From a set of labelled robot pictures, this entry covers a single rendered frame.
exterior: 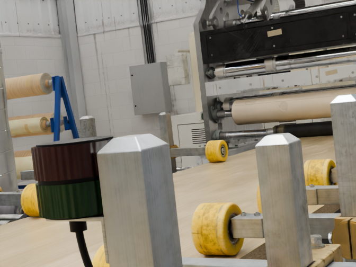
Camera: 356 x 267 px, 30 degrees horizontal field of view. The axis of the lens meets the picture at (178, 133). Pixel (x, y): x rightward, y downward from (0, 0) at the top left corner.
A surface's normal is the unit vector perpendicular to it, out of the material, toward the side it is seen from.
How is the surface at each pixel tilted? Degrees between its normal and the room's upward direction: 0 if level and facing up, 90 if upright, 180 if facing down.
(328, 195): 90
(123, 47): 90
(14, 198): 90
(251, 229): 90
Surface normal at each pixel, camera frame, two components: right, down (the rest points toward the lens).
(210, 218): -0.47, -0.52
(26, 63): 0.86, -0.07
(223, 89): -0.50, 0.10
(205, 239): -0.46, 0.33
